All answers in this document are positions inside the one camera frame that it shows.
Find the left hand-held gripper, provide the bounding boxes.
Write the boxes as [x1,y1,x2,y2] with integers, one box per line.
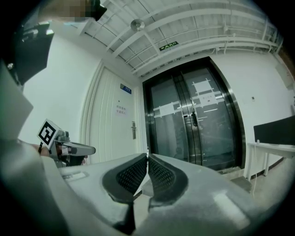
[36,118,96,168]

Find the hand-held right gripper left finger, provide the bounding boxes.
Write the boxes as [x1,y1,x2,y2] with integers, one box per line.
[59,153,148,228]

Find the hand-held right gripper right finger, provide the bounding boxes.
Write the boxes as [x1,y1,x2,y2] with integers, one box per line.
[138,153,263,235]

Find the white door with handle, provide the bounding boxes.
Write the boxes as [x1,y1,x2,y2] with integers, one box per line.
[88,66,139,165]

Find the person's left forearm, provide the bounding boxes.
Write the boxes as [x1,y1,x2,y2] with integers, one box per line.
[27,142,50,158]

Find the black-framed glass double door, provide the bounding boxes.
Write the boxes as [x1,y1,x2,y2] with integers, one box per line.
[142,56,247,171]

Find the blue door sign plate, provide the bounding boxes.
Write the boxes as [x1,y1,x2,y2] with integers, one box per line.
[119,83,132,94]

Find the white notice with red characters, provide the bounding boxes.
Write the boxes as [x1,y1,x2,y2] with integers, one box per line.
[114,103,129,118]

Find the white desk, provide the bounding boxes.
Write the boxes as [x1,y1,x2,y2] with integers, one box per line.
[246,142,295,183]

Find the taped white paper notice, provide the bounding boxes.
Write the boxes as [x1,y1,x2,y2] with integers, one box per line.
[153,101,183,119]

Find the taped paper with red print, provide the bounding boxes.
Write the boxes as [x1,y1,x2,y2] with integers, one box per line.
[193,93,224,109]

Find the black desk partition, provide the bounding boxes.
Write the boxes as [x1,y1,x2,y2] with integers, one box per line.
[253,115,295,146]

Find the blank taped white paper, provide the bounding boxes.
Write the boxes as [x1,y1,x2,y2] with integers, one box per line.
[192,78,212,94]

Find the person's black jacket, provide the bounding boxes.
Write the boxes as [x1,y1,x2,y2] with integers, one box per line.
[13,22,55,86]

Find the green exit sign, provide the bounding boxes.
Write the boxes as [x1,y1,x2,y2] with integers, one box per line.
[159,41,179,52]

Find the round ceiling lamp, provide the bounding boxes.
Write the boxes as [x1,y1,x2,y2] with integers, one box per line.
[130,19,145,31]

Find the person's head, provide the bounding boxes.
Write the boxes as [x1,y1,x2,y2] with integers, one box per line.
[39,0,97,24]

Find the black head-mounted camera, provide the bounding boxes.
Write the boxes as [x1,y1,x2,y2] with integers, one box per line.
[95,0,108,21]

